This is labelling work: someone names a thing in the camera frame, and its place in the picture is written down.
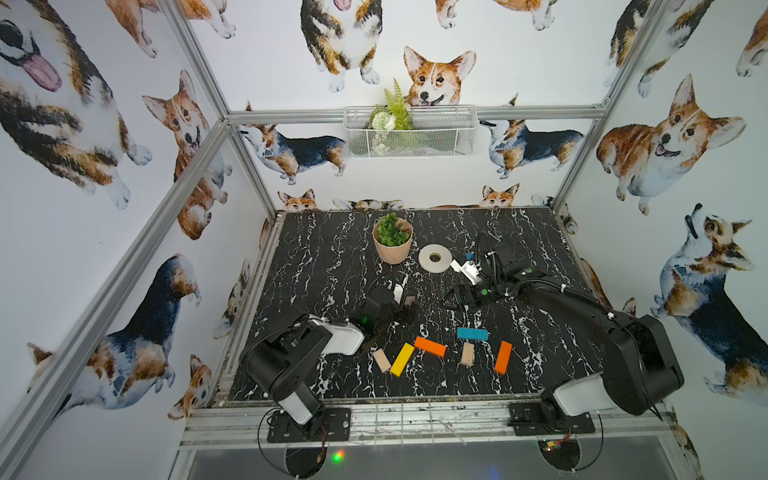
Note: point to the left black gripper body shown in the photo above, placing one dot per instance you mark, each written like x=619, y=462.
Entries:
x=395, y=306

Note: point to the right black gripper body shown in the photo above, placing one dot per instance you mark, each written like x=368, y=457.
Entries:
x=489, y=289

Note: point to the yellow long block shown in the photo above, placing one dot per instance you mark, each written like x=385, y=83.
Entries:
x=402, y=359

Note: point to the teal long block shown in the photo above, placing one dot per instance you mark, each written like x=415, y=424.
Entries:
x=472, y=334

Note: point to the orange long block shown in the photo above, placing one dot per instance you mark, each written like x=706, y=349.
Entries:
x=430, y=347
x=503, y=358

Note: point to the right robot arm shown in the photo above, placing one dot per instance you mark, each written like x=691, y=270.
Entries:
x=639, y=366

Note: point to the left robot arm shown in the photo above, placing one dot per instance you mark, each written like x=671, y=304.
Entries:
x=290, y=348

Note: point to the small natural wood block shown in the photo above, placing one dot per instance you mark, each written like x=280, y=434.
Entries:
x=382, y=360

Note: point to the white tape roll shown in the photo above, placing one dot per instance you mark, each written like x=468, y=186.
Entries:
x=435, y=258

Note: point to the pink potted green plant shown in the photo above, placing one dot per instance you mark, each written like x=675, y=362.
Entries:
x=393, y=237

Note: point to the natural wood block right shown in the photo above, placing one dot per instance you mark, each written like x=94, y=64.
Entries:
x=468, y=355

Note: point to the green fern with white flower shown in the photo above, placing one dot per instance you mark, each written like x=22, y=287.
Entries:
x=388, y=123

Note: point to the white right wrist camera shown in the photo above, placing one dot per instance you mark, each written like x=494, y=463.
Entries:
x=469, y=269

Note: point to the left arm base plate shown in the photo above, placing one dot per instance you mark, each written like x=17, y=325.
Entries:
x=332, y=424

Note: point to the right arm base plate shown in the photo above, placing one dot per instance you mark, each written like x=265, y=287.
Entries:
x=536, y=418

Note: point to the white wire wall basket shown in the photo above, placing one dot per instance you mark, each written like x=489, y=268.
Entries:
x=437, y=132

